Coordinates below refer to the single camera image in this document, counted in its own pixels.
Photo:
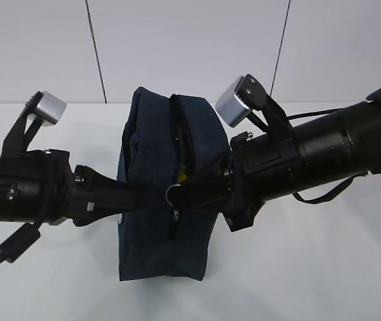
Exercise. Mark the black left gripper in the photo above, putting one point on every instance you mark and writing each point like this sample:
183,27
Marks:
83,197

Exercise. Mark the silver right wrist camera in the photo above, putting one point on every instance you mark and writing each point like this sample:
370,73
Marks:
245,96

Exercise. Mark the dark blue lunch bag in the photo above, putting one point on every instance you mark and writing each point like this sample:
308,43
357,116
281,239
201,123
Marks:
163,134

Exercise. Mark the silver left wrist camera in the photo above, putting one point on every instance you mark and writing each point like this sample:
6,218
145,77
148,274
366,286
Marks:
42,109

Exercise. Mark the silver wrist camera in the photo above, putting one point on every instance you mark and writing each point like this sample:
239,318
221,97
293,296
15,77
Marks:
245,96
42,109

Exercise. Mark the yellow lemon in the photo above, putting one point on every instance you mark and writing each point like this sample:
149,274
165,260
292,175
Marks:
182,175

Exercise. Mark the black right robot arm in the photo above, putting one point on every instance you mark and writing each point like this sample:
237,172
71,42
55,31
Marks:
337,145

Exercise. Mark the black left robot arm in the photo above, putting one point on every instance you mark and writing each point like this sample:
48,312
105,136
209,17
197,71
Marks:
21,183

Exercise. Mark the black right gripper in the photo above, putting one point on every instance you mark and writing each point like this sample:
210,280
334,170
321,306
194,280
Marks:
264,168

